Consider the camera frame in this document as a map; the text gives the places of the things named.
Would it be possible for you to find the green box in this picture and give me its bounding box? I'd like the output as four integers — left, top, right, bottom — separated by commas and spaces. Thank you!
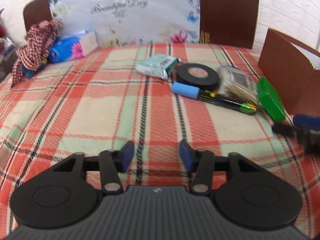
257, 76, 286, 122

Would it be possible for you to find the blue-capped black marker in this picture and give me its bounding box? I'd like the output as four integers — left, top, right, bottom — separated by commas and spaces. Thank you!
171, 82, 257, 115

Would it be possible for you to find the large black tape roll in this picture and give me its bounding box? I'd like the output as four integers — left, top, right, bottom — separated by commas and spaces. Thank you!
176, 63, 220, 91

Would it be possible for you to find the bag of wooden sticks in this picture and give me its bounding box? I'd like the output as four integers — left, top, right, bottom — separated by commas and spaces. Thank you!
217, 66, 259, 106

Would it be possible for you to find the teal tissue packet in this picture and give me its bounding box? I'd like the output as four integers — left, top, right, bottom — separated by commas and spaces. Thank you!
135, 54, 181, 80

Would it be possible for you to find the brown cardboard box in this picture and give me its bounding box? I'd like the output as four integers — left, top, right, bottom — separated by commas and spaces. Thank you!
258, 28, 319, 116

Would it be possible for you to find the plaid bed blanket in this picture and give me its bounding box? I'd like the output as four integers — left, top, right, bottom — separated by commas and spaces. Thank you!
1, 44, 319, 237

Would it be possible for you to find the blue floral tissue pack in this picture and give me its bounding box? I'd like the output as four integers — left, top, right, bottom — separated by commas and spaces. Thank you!
48, 30, 99, 64

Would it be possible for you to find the brown wooden headboard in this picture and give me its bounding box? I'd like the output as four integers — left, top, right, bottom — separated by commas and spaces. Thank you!
23, 0, 259, 48

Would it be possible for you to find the red checkered cloth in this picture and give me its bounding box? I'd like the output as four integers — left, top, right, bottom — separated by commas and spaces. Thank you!
11, 18, 63, 87

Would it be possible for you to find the floral plastic-wrapped mattress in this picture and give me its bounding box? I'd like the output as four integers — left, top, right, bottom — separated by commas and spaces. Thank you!
49, 0, 200, 47

